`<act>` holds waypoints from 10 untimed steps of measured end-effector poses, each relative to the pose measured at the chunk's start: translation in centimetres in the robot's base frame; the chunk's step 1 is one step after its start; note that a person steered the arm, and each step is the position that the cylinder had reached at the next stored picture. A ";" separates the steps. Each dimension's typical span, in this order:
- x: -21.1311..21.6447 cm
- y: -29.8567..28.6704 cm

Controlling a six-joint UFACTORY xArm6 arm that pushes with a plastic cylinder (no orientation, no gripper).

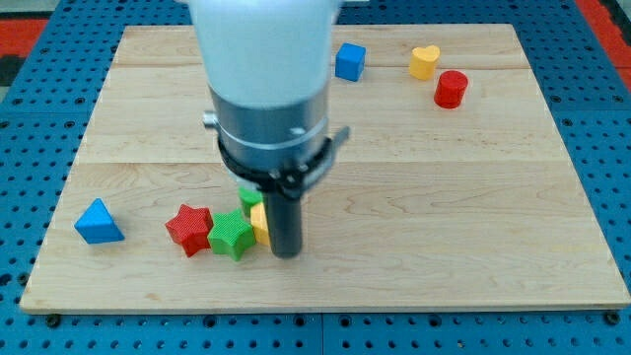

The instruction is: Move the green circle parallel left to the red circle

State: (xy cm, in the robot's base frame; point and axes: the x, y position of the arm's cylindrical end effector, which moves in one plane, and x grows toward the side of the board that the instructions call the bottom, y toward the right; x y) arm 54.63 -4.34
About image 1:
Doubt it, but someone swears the green cylinder block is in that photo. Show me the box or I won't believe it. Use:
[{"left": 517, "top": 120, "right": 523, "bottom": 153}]
[{"left": 238, "top": 187, "right": 263, "bottom": 217}]

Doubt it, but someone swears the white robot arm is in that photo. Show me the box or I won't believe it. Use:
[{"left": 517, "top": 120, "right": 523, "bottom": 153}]
[{"left": 185, "top": 0, "right": 350, "bottom": 258}]

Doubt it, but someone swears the yellow heart block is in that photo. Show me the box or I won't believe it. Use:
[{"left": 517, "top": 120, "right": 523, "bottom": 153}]
[{"left": 408, "top": 45, "right": 441, "bottom": 81}]

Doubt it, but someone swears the yellow hexagon block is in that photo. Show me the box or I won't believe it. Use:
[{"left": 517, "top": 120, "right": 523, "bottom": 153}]
[{"left": 249, "top": 202, "right": 270, "bottom": 247}]

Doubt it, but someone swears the blue triangle block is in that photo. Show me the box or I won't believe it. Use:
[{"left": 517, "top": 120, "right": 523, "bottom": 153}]
[{"left": 74, "top": 198, "right": 124, "bottom": 245}]

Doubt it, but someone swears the green star block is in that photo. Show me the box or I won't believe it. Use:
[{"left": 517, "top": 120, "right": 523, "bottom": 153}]
[{"left": 208, "top": 209, "right": 256, "bottom": 261}]

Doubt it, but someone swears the red cylinder block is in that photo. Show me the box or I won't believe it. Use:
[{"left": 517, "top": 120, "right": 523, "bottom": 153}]
[{"left": 434, "top": 70, "right": 468, "bottom": 108}]

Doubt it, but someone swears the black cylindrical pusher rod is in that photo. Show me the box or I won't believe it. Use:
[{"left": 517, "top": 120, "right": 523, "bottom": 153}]
[{"left": 263, "top": 192, "right": 303, "bottom": 259}]

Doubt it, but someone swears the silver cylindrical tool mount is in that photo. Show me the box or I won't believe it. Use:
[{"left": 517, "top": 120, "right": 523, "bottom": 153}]
[{"left": 203, "top": 89, "right": 350, "bottom": 199}]

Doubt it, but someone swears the blue cube block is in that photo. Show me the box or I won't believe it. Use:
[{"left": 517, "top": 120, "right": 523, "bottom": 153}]
[{"left": 334, "top": 42, "right": 367, "bottom": 82}]

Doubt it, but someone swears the wooden board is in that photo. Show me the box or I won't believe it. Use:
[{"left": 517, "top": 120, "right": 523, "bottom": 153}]
[{"left": 18, "top": 23, "right": 631, "bottom": 316}]

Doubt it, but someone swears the red star block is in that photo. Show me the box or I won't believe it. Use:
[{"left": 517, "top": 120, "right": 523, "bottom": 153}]
[{"left": 165, "top": 204, "right": 214, "bottom": 257}]

